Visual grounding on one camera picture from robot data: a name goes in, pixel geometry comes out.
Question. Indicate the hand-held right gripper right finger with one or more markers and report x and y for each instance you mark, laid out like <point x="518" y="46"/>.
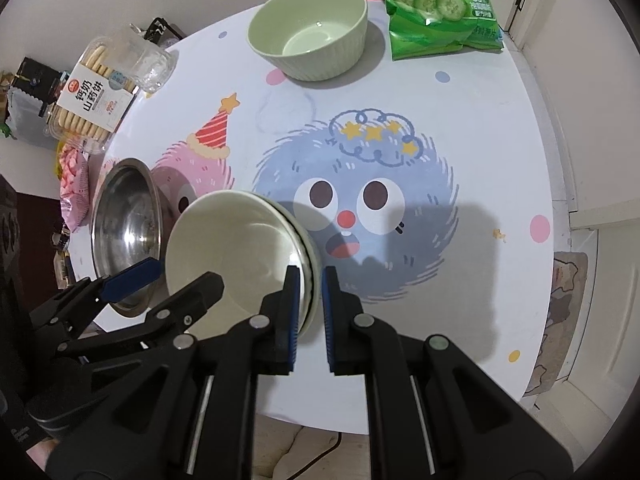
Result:
<point x="329" y="320"/>

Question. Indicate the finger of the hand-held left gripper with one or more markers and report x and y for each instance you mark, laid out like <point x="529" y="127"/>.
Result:
<point x="130" y="277"/>
<point x="195" y="295"/>

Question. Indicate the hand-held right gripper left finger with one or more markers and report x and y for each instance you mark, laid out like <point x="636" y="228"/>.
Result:
<point x="295" y="310"/>

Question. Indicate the green ribbed bowl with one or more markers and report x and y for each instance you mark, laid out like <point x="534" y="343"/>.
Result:
<point x="312" y="270"/>
<point x="310" y="15"/>

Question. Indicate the cream ribbed bowl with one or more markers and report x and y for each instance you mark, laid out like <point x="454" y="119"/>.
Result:
<point x="225" y="240"/>

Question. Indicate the large steel bowl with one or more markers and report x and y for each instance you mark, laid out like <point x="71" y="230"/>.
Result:
<point x="159" y="195"/>

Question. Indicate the dark brown cabinet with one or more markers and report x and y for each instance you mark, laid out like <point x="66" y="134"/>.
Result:
<point x="30" y="220"/>

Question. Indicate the pink candy bag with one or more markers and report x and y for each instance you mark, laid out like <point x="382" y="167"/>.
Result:
<point x="72" y="175"/>

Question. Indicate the clear biscuit package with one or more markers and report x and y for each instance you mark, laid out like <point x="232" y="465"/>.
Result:
<point x="95" y="100"/>

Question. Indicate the clear glass jar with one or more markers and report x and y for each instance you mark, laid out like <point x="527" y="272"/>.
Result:
<point x="145" y="60"/>

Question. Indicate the black box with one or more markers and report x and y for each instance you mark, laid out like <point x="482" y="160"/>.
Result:
<point x="35" y="67"/>

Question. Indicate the patterned floor mat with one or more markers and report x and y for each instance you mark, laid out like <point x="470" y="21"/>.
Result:
<point x="560" y="310"/>

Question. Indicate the dark box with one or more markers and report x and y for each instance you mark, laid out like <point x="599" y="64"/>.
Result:
<point x="162" y="30"/>

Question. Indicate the green chips bag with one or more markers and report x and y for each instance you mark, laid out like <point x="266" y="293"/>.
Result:
<point x="440" y="30"/>

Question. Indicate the white door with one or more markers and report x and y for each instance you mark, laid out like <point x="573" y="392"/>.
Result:
<point x="575" y="85"/>

